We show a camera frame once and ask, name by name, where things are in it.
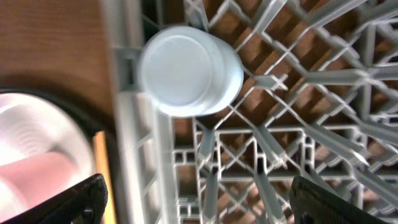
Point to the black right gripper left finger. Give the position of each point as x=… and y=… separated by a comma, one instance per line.
x=84, y=202

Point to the grey dishwasher rack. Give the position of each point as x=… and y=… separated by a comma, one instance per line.
x=319, y=99

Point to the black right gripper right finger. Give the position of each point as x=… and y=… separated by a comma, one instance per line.
x=311, y=204

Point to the grey round plate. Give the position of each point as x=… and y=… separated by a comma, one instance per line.
x=31, y=126

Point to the round black tray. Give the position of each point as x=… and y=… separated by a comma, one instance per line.
x=87, y=124

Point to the pink cup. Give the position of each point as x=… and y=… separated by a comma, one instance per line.
x=29, y=182

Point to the wooden chopstick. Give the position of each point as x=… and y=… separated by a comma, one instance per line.
x=102, y=166

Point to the blue cup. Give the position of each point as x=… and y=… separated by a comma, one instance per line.
x=188, y=72

